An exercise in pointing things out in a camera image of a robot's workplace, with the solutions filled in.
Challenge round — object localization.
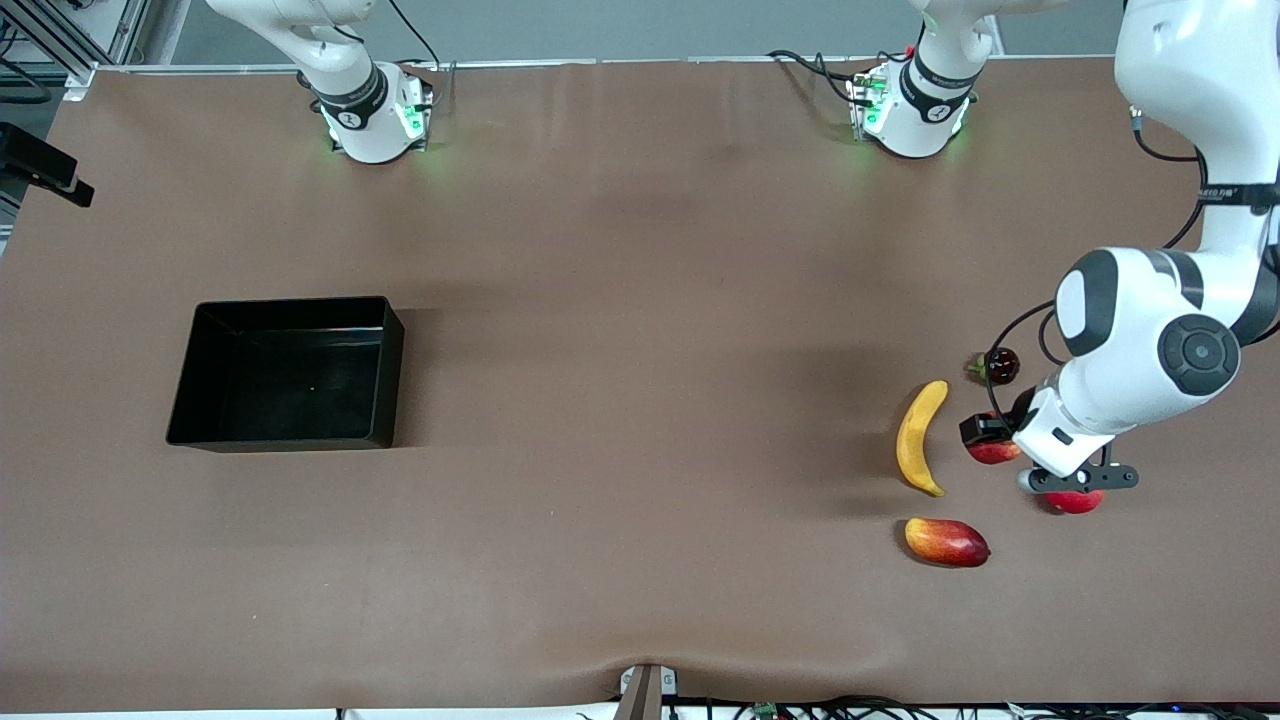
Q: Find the grey metal table bracket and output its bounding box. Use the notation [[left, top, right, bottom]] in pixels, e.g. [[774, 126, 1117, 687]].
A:
[[613, 664, 679, 720]]

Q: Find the black cable bundle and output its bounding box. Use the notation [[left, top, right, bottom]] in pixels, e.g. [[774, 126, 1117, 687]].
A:
[[670, 694, 1280, 720]]

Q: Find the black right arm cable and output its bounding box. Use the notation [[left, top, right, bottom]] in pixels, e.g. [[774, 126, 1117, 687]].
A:
[[385, 0, 442, 71]]

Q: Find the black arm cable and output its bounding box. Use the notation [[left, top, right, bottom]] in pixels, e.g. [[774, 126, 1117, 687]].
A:
[[983, 100, 1206, 433], [385, 0, 442, 71]]

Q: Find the yellow banana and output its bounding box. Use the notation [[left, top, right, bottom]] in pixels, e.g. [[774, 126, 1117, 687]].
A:
[[895, 379, 950, 498]]

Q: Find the red yellow apple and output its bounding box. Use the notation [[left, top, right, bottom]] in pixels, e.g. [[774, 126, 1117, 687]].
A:
[[966, 410, 1023, 466]]

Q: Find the black rectangular plastic box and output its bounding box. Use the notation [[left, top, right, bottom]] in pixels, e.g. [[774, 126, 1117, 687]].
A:
[[165, 295, 406, 454]]

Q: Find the dark purple mangosteen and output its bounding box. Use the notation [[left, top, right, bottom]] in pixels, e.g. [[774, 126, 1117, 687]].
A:
[[966, 346, 1022, 388]]

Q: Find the red yellow mango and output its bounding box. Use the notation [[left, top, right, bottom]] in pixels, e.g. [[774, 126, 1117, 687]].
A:
[[904, 517, 992, 569]]

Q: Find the black base cable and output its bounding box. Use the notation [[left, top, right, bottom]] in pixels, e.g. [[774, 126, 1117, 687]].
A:
[[768, 48, 863, 106]]

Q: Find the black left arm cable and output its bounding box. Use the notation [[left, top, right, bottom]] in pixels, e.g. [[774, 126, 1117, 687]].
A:
[[983, 100, 1206, 433]]

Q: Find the aluminium frame profile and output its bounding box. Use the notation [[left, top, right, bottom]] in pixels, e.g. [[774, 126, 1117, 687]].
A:
[[0, 0, 151, 101]]

